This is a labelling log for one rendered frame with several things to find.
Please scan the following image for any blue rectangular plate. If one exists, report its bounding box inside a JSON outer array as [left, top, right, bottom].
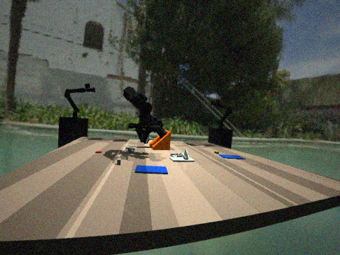
[[135, 165, 168, 174]]

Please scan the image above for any blue flat square plate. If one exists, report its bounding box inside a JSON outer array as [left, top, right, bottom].
[[219, 154, 244, 159]]

